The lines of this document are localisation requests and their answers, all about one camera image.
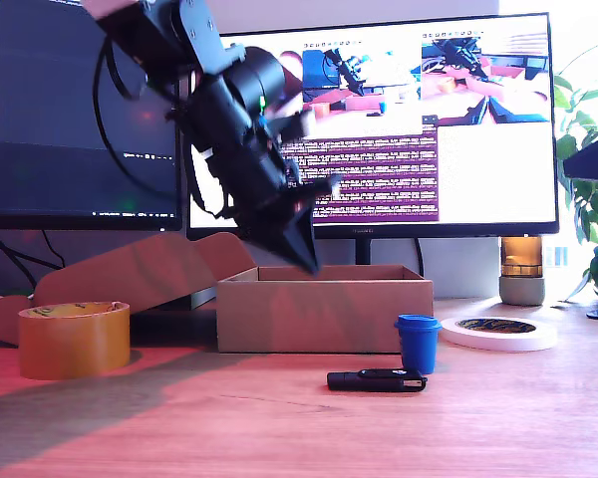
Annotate brown cardboard box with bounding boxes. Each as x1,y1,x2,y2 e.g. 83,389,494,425
0,231,436,356

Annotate computer monitor with black stand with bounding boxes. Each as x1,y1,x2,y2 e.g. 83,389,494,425
185,12,562,267

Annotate amber glass jar, pale base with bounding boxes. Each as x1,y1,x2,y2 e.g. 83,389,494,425
497,235,547,308

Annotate small blue lidded cup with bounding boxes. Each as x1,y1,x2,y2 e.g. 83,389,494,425
393,313,443,376

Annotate black USB stick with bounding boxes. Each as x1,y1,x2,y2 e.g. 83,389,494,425
326,367,430,394

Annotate white tape roll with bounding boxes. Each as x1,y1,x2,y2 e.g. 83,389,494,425
439,315,560,354

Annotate brown packing tape roll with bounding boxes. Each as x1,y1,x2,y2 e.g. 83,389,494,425
17,300,133,381

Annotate dark-screen computer monitor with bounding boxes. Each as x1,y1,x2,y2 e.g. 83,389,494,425
0,0,183,233

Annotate black desk cable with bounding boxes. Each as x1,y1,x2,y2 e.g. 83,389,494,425
0,229,38,291
40,229,67,273

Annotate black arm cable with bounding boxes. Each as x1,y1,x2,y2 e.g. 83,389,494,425
93,36,183,198

